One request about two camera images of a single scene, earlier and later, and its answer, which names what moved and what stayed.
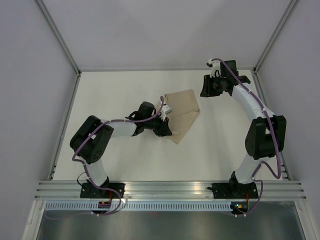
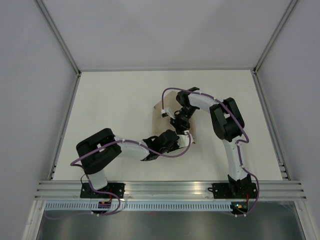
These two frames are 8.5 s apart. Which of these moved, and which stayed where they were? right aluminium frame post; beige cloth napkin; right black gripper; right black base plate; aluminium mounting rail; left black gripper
Moved: right black gripper; beige cloth napkin; left black gripper
Stayed: right black base plate; right aluminium frame post; aluminium mounting rail
